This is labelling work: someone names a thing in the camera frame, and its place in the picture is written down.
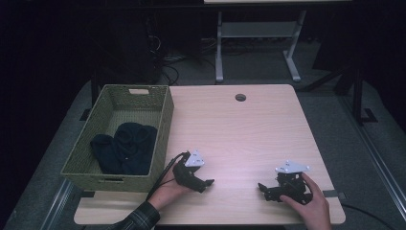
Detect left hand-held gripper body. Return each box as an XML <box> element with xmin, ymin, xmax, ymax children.
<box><xmin>172</xmin><ymin>149</ymin><xmax>206</xmax><ymax>190</ymax></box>

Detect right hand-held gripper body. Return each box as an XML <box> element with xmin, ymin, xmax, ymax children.
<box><xmin>275</xmin><ymin>160</ymin><xmax>314</xmax><ymax>205</ymax></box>

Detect dark navy cloth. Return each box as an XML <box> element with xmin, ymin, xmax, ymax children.
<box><xmin>90</xmin><ymin>122</ymin><xmax>158</xmax><ymax>176</ymax></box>

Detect green woven basket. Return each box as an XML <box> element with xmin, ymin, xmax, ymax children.
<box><xmin>60</xmin><ymin>83</ymin><xmax>175</xmax><ymax>194</ymax></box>

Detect person's left hand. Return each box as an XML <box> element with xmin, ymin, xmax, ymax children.
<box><xmin>147</xmin><ymin>177</ymin><xmax>192</xmax><ymax>212</ymax></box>

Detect person's right hand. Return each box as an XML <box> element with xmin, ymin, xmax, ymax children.
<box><xmin>279</xmin><ymin>172</ymin><xmax>333</xmax><ymax>230</ymax></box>

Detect black metal stand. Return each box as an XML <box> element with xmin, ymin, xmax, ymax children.
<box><xmin>350</xmin><ymin>63</ymin><xmax>379</xmax><ymax>127</ymax></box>

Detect dark cabinet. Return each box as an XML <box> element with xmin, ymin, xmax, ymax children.
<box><xmin>92</xmin><ymin>6</ymin><xmax>161</xmax><ymax>86</ymax></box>

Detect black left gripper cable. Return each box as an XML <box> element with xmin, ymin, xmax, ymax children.
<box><xmin>145</xmin><ymin>151</ymin><xmax>190</xmax><ymax>202</ymax></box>

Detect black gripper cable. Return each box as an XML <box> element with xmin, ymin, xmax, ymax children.
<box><xmin>342</xmin><ymin>203</ymin><xmax>398</xmax><ymax>230</ymax></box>
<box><xmin>145</xmin><ymin>151</ymin><xmax>190</xmax><ymax>202</ymax></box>

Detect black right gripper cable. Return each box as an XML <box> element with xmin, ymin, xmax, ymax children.
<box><xmin>342</xmin><ymin>203</ymin><xmax>398</xmax><ymax>230</ymax></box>

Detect metal floor rail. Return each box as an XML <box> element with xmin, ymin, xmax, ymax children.
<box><xmin>338</xmin><ymin>94</ymin><xmax>406</xmax><ymax>214</ymax></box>
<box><xmin>37</xmin><ymin>177</ymin><xmax>75</xmax><ymax>230</ymax></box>

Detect bundle of floor cables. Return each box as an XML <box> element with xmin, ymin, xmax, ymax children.
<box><xmin>145</xmin><ymin>15</ymin><xmax>218</xmax><ymax>86</ymax></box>

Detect white metal desk frame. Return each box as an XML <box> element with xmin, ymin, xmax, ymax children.
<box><xmin>214</xmin><ymin>10</ymin><xmax>308</xmax><ymax>84</ymax></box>

